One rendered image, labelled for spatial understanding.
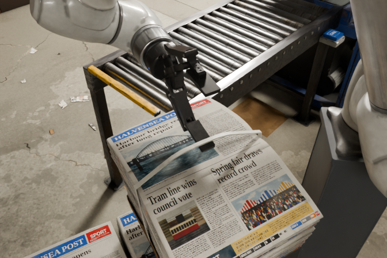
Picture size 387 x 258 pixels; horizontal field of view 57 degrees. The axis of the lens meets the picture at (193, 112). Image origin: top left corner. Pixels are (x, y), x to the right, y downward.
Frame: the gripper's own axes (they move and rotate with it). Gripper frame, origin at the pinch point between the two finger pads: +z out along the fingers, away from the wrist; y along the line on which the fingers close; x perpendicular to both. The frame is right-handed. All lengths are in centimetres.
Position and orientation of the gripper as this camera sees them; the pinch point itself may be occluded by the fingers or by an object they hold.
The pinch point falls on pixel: (207, 117)
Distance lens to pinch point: 65.0
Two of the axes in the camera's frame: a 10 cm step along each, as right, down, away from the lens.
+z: 4.8, 6.4, -6.0
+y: -0.3, 7.0, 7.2
